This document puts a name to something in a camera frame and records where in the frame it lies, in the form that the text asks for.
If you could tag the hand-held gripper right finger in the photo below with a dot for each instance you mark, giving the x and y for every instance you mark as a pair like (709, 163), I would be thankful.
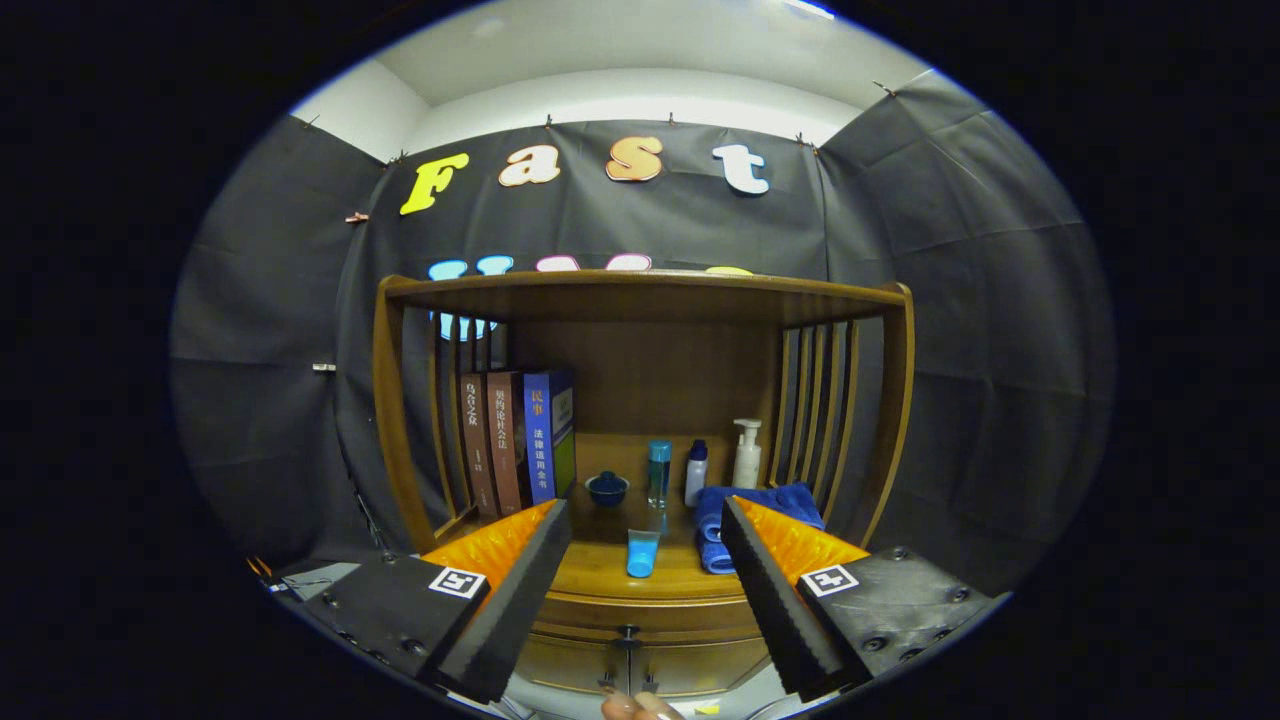
(775, 600)

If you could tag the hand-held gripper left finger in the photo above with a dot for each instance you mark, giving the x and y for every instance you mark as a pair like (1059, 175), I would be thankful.
(520, 590)

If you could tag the wooden drawer with black knob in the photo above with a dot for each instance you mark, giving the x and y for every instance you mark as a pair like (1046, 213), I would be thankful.
(690, 617)

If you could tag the blue squeeze tube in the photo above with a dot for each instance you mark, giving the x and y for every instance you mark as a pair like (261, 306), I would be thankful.
(642, 553)

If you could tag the wooden countertop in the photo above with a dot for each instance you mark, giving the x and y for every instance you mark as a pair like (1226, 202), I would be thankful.
(600, 572)

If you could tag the wooden cabinet door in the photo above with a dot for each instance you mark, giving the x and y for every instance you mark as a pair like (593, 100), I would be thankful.
(700, 668)
(570, 665)

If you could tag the wooden cabinet with shelf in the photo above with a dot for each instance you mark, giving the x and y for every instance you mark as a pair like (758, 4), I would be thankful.
(650, 300)

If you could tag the blue folded towel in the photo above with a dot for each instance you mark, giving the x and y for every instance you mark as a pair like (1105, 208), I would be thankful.
(715, 520)

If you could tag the blue lidded teacup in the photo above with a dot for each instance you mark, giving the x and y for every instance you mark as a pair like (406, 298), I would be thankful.
(607, 490)

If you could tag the white pump bottle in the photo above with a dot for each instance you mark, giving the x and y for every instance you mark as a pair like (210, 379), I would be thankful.
(746, 462)

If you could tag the white bottle with blue cap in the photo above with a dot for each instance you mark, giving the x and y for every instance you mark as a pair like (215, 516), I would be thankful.
(695, 480)

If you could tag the thick brown book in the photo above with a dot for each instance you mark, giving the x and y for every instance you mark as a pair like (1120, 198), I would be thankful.
(507, 440)

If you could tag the thin brown book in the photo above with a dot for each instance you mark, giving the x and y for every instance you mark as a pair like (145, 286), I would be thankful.
(478, 445)

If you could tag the blue book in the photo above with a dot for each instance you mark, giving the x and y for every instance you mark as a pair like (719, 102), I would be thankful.
(542, 440)

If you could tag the clear blue bottle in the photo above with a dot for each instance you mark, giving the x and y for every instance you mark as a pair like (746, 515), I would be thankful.
(659, 475)

